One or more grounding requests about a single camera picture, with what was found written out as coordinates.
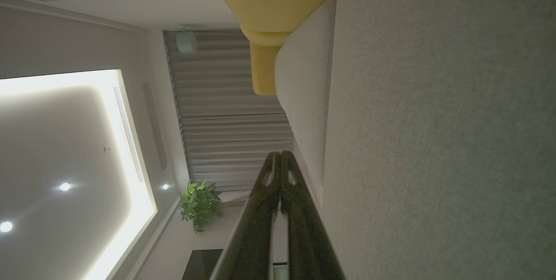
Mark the black flat screen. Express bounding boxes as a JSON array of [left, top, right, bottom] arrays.
[[182, 249, 223, 280]]

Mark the pale green round object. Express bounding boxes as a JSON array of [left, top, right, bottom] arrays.
[[176, 30, 199, 55]]

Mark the grey and yellow sofa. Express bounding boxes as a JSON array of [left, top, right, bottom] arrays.
[[321, 0, 556, 280]]

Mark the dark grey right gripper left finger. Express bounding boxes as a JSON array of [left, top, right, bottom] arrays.
[[211, 152, 281, 280]]

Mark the green leafy plant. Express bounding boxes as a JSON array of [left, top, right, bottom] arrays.
[[179, 179, 248, 235]]

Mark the grey pleated curtain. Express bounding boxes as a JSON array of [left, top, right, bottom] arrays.
[[164, 30, 294, 192]]

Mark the grey sofa seat cushion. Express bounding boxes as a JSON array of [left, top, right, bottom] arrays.
[[275, 0, 338, 211]]

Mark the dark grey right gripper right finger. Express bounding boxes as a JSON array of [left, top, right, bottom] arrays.
[[281, 151, 346, 280]]

